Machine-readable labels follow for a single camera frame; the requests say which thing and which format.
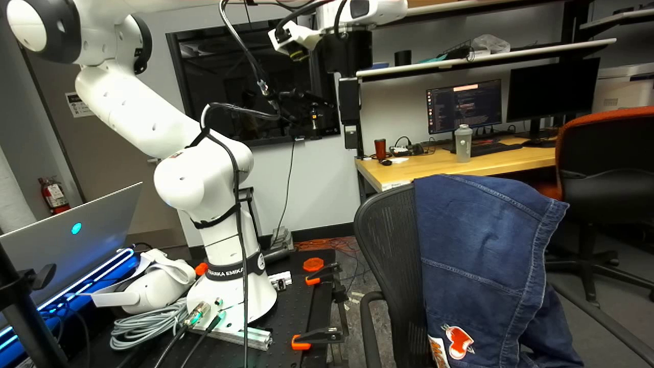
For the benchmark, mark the blue denim jacket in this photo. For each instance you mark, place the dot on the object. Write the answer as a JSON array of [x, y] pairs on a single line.
[[485, 288]]

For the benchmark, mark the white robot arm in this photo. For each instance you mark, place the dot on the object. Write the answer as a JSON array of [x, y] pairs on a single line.
[[199, 169]]

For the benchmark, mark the orange and black chair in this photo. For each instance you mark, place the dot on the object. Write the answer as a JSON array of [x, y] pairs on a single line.
[[606, 171]]

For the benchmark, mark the wooden desk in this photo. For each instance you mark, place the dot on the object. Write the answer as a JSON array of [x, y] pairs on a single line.
[[404, 169]]

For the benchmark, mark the red can on desk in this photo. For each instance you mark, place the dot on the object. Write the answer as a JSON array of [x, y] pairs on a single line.
[[381, 149]]

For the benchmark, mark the grey water bottle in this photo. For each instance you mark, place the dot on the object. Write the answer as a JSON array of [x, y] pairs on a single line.
[[463, 142]]

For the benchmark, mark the orange black clamp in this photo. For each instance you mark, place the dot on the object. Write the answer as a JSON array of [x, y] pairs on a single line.
[[305, 342]]

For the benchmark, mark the lit computer monitor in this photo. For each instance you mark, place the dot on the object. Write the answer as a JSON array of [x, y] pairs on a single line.
[[474, 104]]

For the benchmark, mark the white vr headset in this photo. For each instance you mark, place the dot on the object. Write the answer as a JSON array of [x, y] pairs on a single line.
[[156, 282]]

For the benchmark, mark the dark computer monitor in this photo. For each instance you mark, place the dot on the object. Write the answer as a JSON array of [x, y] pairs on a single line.
[[552, 90]]

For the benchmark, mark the silver laptop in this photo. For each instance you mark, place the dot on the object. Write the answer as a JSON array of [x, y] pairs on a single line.
[[73, 240]]

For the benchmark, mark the red fire extinguisher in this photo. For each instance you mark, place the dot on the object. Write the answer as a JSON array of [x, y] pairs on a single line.
[[54, 197]]

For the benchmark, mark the wall mounted black screen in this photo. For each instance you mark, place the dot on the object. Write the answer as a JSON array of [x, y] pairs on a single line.
[[213, 67]]

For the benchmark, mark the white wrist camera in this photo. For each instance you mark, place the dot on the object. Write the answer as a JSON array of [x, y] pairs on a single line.
[[292, 40]]

